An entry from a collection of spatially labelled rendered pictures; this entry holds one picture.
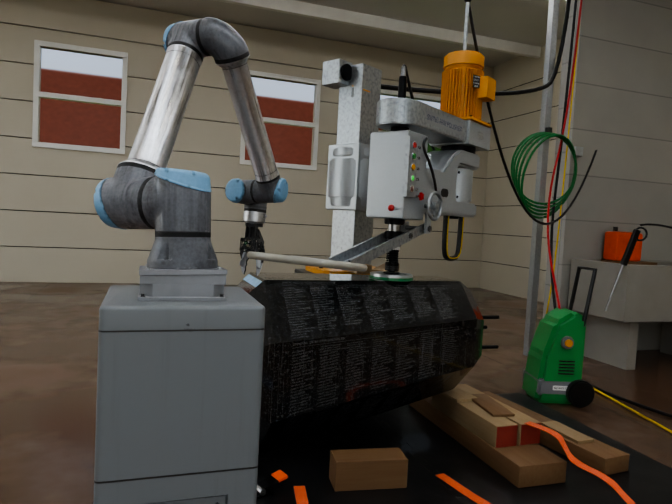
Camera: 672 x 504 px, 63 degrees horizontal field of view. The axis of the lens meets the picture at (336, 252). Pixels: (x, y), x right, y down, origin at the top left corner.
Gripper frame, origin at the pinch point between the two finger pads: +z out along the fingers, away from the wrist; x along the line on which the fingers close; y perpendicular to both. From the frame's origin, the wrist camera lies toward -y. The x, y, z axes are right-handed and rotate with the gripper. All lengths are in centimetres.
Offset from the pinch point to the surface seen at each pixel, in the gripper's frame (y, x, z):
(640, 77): -314, 257, -193
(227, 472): 83, 23, 47
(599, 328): -277, 231, 36
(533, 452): -32, 126, 68
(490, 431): -35, 107, 63
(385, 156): -46, 48, -59
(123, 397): 95, -1, 27
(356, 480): 3, 51, 78
